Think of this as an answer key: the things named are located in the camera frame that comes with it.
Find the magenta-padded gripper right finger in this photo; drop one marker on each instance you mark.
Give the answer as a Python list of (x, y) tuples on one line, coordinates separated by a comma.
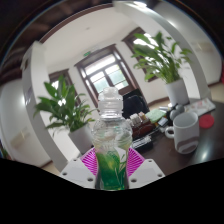
[(148, 173)]

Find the green exit sign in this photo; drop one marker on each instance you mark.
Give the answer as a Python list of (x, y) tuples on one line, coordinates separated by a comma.
[(87, 53)]

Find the white wall radiator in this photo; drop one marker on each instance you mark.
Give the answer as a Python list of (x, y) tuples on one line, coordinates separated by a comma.
[(20, 139)]

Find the white mug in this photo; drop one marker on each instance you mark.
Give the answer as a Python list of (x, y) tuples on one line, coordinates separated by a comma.
[(185, 130)]

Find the brown-framed window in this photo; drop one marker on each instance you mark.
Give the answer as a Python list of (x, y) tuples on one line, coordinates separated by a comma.
[(131, 38), (55, 83)]

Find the potted plant in white pot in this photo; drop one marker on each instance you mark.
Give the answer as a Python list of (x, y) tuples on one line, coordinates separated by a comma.
[(163, 63), (65, 106)]

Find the clear green-label drink bottle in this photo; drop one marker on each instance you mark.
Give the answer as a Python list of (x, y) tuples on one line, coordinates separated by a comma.
[(111, 140)]

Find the flat black device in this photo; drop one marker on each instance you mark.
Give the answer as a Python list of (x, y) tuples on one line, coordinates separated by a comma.
[(142, 143)]

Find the green folded cloth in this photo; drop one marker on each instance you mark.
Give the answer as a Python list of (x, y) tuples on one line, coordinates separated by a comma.
[(155, 115)]

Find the brown wooden glazed double door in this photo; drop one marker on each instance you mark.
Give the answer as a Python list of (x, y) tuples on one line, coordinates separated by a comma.
[(106, 73)]

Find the flat round red coaster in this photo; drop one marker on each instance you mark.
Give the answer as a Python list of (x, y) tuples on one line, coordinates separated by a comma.
[(207, 121)]

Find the dark tray with small jars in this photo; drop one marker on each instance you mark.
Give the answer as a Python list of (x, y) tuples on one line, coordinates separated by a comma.
[(141, 125)]

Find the wall lamp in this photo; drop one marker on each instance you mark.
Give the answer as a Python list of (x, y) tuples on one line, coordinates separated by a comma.
[(140, 4)]

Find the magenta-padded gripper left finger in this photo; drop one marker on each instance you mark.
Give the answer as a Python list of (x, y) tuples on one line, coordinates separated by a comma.
[(75, 173)]

